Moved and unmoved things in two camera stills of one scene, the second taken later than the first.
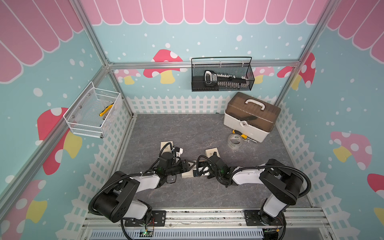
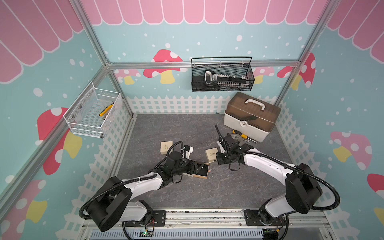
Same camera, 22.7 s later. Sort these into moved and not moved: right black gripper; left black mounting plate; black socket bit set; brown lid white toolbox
Moved: right black gripper
Not moved: left black mounting plate; brown lid white toolbox; black socket bit set
